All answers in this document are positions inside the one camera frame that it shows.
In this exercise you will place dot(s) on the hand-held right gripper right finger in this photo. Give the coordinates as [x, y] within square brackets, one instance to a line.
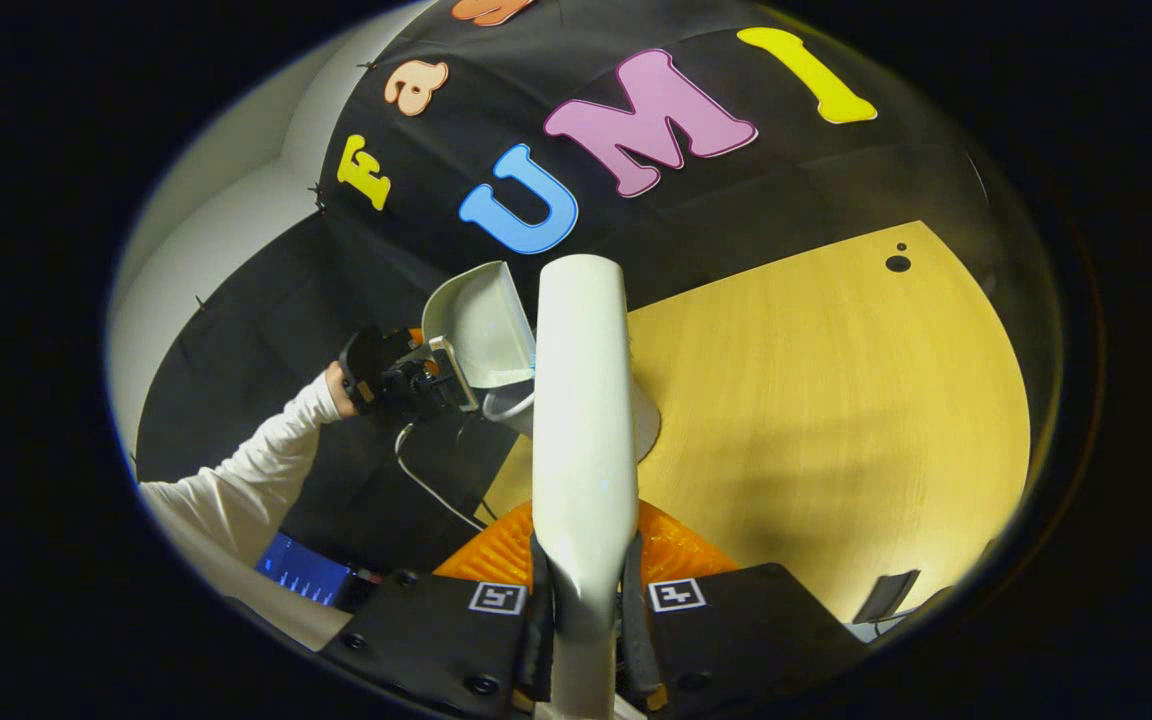
[746, 630]

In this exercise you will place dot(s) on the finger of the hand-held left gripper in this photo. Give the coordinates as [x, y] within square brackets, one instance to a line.
[417, 338]

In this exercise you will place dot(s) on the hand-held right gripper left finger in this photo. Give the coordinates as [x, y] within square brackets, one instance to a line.
[436, 640]

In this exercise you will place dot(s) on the grey dustpan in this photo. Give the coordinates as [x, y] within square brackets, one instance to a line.
[486, 320]

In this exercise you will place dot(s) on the small grey broom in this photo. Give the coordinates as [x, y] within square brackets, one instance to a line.
[581, 400]

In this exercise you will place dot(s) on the white garbage bin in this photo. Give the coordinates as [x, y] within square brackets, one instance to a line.
[646, 425]

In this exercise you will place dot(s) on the wooden desktop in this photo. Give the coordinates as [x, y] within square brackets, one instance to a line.
[816, 400]

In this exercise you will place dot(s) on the flat black device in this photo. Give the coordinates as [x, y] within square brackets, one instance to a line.
[886, 597]

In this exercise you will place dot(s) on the blue lit screen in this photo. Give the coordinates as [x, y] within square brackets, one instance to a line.
[301, 570]

